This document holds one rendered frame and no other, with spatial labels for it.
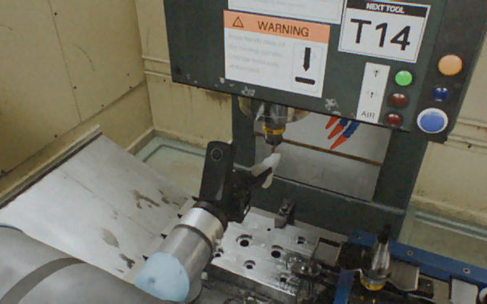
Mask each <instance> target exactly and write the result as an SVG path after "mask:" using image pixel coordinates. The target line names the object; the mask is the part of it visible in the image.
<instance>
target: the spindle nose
mask: <svg viewBox="0 0 487 304"><path fill-rule="evenodd" d="M239 102H240V108H241V111H242V112H243V113H244V114H245V115H246V116H247V117H249V118H251V119H254V120H256V121H260V122H265V123H271V124H272V125H285V123H290V122H294V121H298V120H301V119H302V118H304V117H306V116H307V115H308V114H310V112H305V111H302V110H298V109H294V108H290V107H286V106H282V105H275V104H271V103H267V102H262V101H256V100H251V99H247V98H243V97H239Z"/></svg>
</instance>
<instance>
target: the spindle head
mask: <svg viewBox="0 0 487 304"><path fill-rule="evenodd" d="M383 1H391V2H405V3H413V4H420V5H429V6H430V9H429V13H428V16H427V21H426V26H425V29H424V32H423V35H422V38H421V42H420V45H419V51H418V55H417V58H416V61H415V63H414V62H408V61H403V60H392V59H387V58H382V57H377V56H371V55H361V54H356V52H349V51H340V50H339V46H340V34H341V28H342V22H343V16H344V9H345V0H344V1H343V6H342V13H341V19H340V23H330V22H322V21H316V20H310V19H304V18H292V17H286V16H279V15H273V14H261V13H255V12H249V11H243V10H236V9H230V8H229V0H163V12H164V19H165V27H166V28H167V42H168V50H169V58H170V65H171V78H172V82H173V83H177V84H184V85H188V86H192V87H197V88H203V89H207V90H212V91H216V92H223V93H228V94H231V95H235V96H236V97H243V98H247V99H251V100H256V101H262V102H267V103H271V104H275V105H282V106H286V107H290V108H294V109H298V110H302V111H305V112H310V113H317V114H321V115H325V116H330V117H336V118H341V119H345V120H349V121H356V122H360V123H364V125H372V126H376V127H380V128H384V129H389V128H387V127H386V126H385V125H384V121H383V117H384V116H385V115H386V114H387V113H388V112H398V113H401V114H402V116H403V124H402V126H401V127H400V128H398V129H391V130H396V131H400V132H404V133H408V134H410V133H411V128H412V126H413V121H414V119H415V114H416V109H417V107H418V103H419V98H420V94H421V92H422V88H423V86H424V83H425V80H426V76H427V71H428V69H429V64H430V62H431V56H432V52H433V49H434V46H435V41H436V37H438V34H439V31H440V26H441V23H442V19H443V16H444V10H445V7H446V4H447V1H448V0H383ZM225 11H228V12H233V13H240V14H251V15H257V16H263V17H270V18H281V19H287V20H293V21H300V22H306V23H318V25H325V26H330V30H329V37H328V50H327V57H326V64H325V71H324V77H323V84H322V91H321V97H313V96H312V95H307V94H304V93H300V92H292V91H287V90H283V89H278V88H271V87H266V86H261V85H257V84H250V83H246V82H241V80H233V79H229V78H226V63H225ZM486 36H487V20H486V23H485V28H484V30H483V33H482V36H481V41H479V43H478V45H477V49H476V52H475V56H474V58H473V62H472V64H471V67H470V70H469V73H468V77H467V80H465V83H464V87H463V89H462V92H461V94H460V99H459V102H458V105H457V107H456V111H455V114H454V117H453V119H452V121H451V124H450V127H449V129H448V133H447V136H446V139H445V141H447V140H448V135H449V134H450V133H451V132H452V131H453V130H454V128H455V126H456V121H457V118H458V116H459V113H460V109H461V106H462V104H463V101H464V98H465V94H467V91H468V87H469V85H470V83H471V79H472V77H473V73H474V71H475V68H476V65H477V61H478V59H479V56H481V51H482V48H483V47H484V44H485V39H486ZM367 63H371V64H380V65H386V66H390V70H389V73H388V77H387V81H386V88H385V92H384V97H383V100H382V107H380V112H379V115H378V122H377V123H374V122H371V121H363V120H359V119H356V118H357V109H358V105H359V100H360V95H361V87H362V82H363V77H364V73H365V64H367ZM403 67H405V68H408V69H410V70H412V71H413V72H414V74H415V82H414V83H413V84H412V85H411V86H410V87H406V88H400V87H399V86H397V85H396V84H394V82H393V74H394V72H396V71H397V70H399V69H400V68H403ZM395 90H403V91H404V92H406V93H407V95H408V97H409V98H410V101H408V104H407V106H405V107H404V108H401V109H396V108H393V107H391V106H390V105H389V103H388V96H389V94H390V93H391V92H393V91H395Z"/></svg>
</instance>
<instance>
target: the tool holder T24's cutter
mask: <svg viewBox="0 0 487 304"><path fill-rule="evenodd" d="M380 290H381V289H380ZM380 290H369V289H367V288H365V287H364V286H363V285H362V284H361V282H360V283H359V286H358V289H357V292H358V293H359V294H361V300H363V301H365V302H368V301H369V300H373V302H376V301H377V300H378V298H379V294H380Z"/></svg>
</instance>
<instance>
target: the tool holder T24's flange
mask: <svg viewBox="0 0 487 304"><path fill-rule="evenodd" d="M369 252H370V250H369V251H367V252H364V254H363V255H362V257H361V268H360V272H361V274H362V276H363V277H364V278H368V277H371V278H373V279H375V283H384V282H386V281H387V280H388V279H389V276H390V274H391V272H392V269H393V262H392V260H391V259H389V266H388V269H387V270H385V271H381V272H378V271H375V270H373V269H371V268H370V267H369V266H368V264H367V261H365V259H367V257H368V255H369Z"/></svg>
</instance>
